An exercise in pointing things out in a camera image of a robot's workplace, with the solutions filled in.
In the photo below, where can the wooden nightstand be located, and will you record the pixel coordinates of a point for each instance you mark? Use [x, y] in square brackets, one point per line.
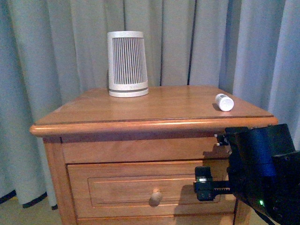
[169, 124]

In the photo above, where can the upper wooden drawer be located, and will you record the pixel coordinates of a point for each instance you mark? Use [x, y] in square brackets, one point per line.
[143, 189]

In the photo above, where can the wooden drawer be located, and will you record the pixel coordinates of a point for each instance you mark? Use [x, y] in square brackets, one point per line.
[143, 189]
[217, 219]

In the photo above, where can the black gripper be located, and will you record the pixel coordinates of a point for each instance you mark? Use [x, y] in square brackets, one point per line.
[244, 170]

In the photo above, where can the white medicine bottle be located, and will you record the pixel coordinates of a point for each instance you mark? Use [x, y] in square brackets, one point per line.
[224, 102]

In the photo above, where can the black blue robot arm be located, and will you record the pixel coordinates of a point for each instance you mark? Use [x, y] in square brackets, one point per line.
[279, 201]

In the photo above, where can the lower wooden drawer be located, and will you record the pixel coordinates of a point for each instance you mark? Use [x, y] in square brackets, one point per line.
[217, 219]

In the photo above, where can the white slatted air purifier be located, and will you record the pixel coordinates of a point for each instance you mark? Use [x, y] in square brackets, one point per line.
[127, 72]

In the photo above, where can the grey curtain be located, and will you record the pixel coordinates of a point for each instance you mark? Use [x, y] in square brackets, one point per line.
[51, 51]

